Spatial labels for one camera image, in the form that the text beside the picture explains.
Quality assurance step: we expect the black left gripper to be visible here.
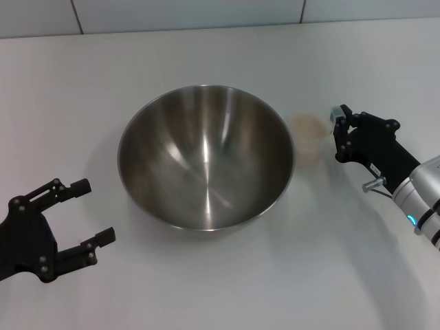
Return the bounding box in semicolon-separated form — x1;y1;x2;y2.
0;177;116;285

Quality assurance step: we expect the right gripper cable with plug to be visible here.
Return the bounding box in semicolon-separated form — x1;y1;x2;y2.
361;177;395;200

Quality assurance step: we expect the large stainless steel bowl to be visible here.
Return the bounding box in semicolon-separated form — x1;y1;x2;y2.
117;84;296;232

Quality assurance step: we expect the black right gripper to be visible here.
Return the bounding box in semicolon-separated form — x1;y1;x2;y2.
329;104;422;194

